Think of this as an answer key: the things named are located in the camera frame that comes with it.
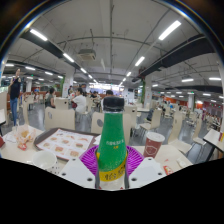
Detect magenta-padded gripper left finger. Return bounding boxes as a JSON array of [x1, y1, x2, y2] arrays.
[[58, 144, 101, 190]]

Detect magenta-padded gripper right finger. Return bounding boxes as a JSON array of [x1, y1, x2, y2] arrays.
[[126, 145, 167, 190]]

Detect green-labelled black-capped drink bottle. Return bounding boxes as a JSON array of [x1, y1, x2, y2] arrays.
[[94, 95, 130, 191]]

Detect red sauce packet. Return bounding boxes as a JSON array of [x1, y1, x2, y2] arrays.
[[162, 165, 175, 176]]

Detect red paper cup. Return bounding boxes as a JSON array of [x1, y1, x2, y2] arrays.
[[143, 131, 166, 159]]

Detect brown tray with paper menu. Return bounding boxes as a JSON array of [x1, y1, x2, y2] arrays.
[[33, 127, 101, 162]]

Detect white cup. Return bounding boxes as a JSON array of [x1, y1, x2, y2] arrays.
[[31, 150, 58, 173]]

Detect beige cafeteria chairs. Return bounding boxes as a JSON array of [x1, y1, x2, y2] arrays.
[[19, 94, 214, 156]]

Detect clear plastic food bag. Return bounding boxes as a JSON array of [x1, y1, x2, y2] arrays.
[[12, 124, 37, 151]]

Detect person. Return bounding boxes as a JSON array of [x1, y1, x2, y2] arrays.
[[99, 89, 115, 101], [7, 68, 23, 127], [44, 86, 57, 110], [71, 87, 88, 116]]

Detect white dining table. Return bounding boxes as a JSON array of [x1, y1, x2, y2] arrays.
[[202, 128, 224, 162]]

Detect ceiling strip lights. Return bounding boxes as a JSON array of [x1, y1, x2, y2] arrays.
[[4, 19, 223, 104]]

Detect ceiling air conditioner unit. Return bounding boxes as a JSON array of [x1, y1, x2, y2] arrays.
[[77, 48, 98, 62]]

